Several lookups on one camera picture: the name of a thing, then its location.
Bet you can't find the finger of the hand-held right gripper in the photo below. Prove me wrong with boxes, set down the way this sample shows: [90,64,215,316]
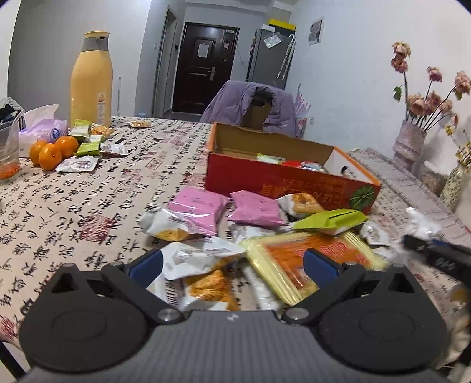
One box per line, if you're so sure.
[403,235,471,258]

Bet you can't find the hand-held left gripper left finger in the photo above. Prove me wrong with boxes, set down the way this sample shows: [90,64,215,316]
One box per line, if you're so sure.
[52,248,184,326]

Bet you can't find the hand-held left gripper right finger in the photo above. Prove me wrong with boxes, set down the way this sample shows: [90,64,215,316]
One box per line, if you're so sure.
[283,248,420,326]

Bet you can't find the large yellow orange packet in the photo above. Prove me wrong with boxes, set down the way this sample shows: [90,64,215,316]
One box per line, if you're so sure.
[241,232,389,306]

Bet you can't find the white orange snack packet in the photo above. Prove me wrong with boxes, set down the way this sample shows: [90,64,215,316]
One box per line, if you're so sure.
[173,270,241,312]
[147,237,248,295]
[139,208,201,242]
[277,192,326,218]

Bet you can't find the pink snack packet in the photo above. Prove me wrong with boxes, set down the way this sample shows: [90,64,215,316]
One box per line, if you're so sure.
[227,190,288,227]
[167,186,230,236]

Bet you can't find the orange cardboard box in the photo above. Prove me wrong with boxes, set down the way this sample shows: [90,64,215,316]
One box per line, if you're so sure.
[205,122,382,215]

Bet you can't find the small patterned vase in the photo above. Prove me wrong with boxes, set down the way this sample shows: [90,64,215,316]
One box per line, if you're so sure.
[440,166,468,212]

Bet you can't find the grey patterned cloth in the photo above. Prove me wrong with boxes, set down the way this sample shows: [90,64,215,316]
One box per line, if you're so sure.
[348,147,471,266]

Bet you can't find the yellow dried flowers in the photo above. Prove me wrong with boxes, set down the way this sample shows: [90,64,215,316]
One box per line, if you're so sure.
[443,125,471,168]

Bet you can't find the pink textured vase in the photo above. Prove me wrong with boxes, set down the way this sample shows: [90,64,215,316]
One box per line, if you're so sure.
[392,120,428,174]

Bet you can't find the white red snack packet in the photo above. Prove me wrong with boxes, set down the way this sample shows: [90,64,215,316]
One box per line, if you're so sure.
[55,155,102,173]
[99,143,129,157]

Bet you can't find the orange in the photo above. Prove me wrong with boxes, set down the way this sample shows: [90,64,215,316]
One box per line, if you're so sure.
[55,136,79,159]
[29,140,48,166]
[39,143,62,171]

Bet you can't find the dried pink rose bouquet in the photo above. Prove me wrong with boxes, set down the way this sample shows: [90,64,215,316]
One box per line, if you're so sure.
[390,41,471,131]

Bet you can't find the pink fan-shaped decoration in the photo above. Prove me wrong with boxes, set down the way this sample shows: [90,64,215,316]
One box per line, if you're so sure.
[294,84,311,126]

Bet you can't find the wooden chair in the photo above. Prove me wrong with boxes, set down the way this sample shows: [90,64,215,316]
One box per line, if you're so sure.
[241,94,273,131]

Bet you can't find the purple tissue pack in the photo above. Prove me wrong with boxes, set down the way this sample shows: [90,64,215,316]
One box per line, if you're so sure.
[18,104,69,157]

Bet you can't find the clear plastic container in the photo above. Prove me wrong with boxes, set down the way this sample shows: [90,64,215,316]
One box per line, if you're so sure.
[0,121,21,183]

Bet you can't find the purple padded jacket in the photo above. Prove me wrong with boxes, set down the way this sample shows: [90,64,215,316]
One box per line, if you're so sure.
[200,81,300,138]

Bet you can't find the dark brown entrance door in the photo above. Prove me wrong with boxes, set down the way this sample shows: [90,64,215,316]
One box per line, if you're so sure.
[171,22,240,116]

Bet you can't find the yellow thermos bottle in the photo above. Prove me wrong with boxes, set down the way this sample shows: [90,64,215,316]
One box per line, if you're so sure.
[70,31,113,129]

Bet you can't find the grey interior door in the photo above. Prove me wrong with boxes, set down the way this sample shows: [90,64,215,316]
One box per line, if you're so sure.
[155,7,179,118]

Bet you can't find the grey cloth pile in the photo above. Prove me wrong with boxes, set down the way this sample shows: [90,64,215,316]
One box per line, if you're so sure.
[0,98,24,129]

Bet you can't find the white folded umbrella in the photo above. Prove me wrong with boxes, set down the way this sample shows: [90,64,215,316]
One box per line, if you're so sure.
[277,35,297,80]

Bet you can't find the grey refrigerator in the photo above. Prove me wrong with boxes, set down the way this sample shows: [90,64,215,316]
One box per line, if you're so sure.
[246,25,295,91]

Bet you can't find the yellow box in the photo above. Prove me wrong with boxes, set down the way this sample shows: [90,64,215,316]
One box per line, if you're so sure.
[267,18,297,32]

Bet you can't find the wall poster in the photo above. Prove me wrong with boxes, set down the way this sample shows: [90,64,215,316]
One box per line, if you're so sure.
[307,16,325,45]

